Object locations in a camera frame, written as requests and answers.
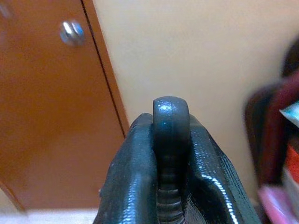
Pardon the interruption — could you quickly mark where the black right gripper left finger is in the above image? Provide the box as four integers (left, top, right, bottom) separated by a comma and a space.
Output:
98, 112, 158, 224

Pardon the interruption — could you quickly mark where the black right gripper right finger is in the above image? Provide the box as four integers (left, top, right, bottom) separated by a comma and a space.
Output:
186, 114, 262, 224

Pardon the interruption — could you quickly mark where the grey broom handle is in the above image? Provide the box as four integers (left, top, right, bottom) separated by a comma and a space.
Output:
152, 95, 190, 224

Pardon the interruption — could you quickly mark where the pink cloth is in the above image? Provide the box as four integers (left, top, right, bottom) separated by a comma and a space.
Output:
258, 185, 299, 224

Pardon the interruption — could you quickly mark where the dark maroon bag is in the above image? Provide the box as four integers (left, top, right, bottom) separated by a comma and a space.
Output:
242, 37, 299, 187

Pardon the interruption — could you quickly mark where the brown wooden door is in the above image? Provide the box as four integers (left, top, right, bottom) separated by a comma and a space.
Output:
0, 0, 127, 212

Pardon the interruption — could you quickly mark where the silver round door knob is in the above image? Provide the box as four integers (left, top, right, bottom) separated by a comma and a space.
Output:
59, 20, 85, 47

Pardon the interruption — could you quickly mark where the brown wooden door frame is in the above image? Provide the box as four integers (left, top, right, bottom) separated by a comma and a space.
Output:
81, 0, 130, 138

